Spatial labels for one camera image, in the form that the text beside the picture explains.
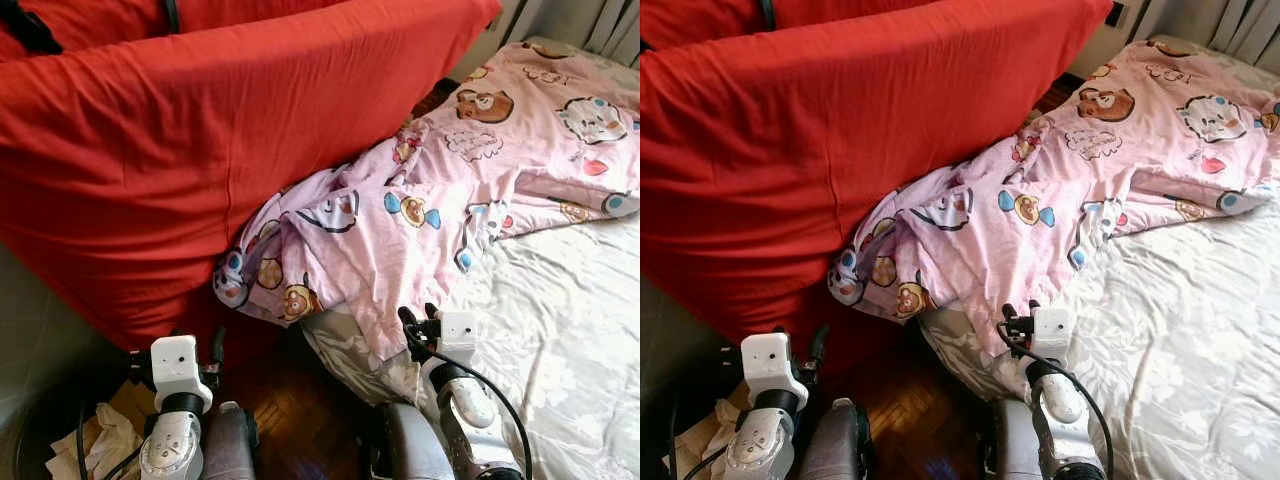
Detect black trash bin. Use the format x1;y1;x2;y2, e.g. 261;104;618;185
655;395;743;480
15;385;151;480

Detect pink cartoon blanket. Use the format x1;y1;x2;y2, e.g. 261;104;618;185
213;40;641;363
828;38;1280;363

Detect crumpled paper trash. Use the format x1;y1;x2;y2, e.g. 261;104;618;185
45;403;143;480
675;420;743;480

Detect brown cardboard piece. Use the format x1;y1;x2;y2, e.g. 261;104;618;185
715;380;752;427
105;378;152;422

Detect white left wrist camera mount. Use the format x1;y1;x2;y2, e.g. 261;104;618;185
740;332;810;412
150;335;214;414

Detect red covered mattress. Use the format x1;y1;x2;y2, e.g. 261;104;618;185
0;0;501;353
640;0;1115;348

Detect silver robot left leg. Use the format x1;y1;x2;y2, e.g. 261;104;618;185
795;398;873;480
205;402;261;480

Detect grey floral bed sheet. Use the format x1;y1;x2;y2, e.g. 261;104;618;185
298;205;641;480
915;190;1280;480

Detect grey pleated curtain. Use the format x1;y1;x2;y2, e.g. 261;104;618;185
1130;0;1280;67
500;0;641;67

